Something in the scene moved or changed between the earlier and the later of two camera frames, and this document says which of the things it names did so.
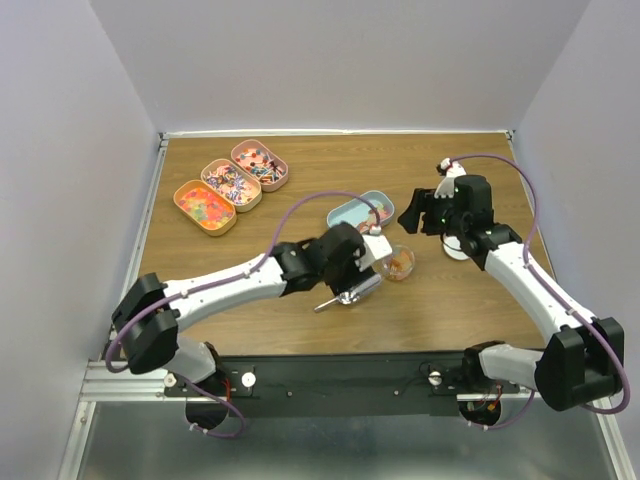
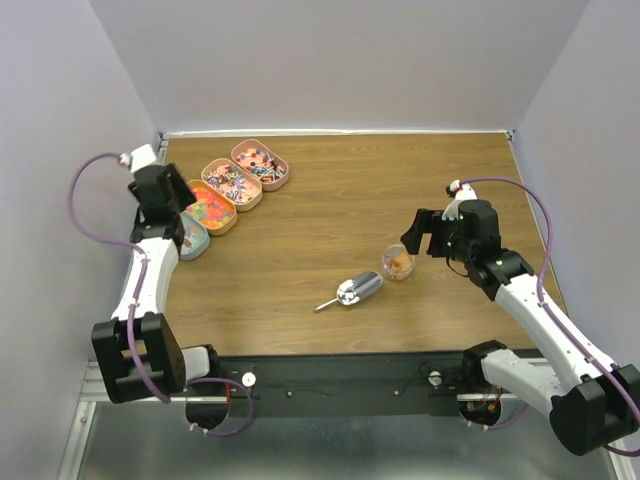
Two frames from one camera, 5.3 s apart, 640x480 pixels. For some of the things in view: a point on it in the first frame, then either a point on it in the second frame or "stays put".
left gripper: (353, 277) -> (179, 184)
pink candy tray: (271, 172) stays put
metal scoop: (362, 290) stays put
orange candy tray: (206, 210) stays put
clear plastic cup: (399, 264) stays put
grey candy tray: (362, 213) -> (196, 238)
